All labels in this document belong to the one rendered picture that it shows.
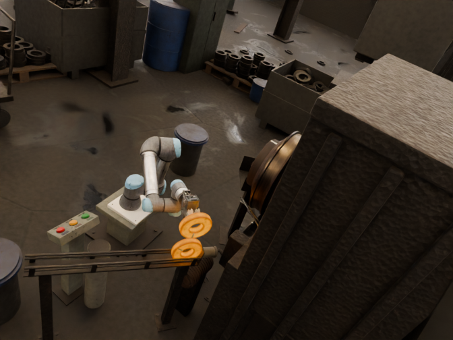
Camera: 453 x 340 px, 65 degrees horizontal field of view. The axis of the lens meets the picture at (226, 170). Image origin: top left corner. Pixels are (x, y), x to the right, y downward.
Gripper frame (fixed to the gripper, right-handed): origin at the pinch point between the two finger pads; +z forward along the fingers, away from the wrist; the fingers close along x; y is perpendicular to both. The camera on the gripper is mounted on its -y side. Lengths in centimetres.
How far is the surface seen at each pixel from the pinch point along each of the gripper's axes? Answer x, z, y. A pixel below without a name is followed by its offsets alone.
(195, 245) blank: 2.9, -3.5, -16.0
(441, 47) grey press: 279, -119, 101
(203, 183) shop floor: 66, -148, -57
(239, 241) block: 25.6, 0.6, -13.2
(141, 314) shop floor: -13, -32, -87
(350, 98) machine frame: 26, 45, 74
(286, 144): 39, 1, 41
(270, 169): 30.0, 5.8, 30.1
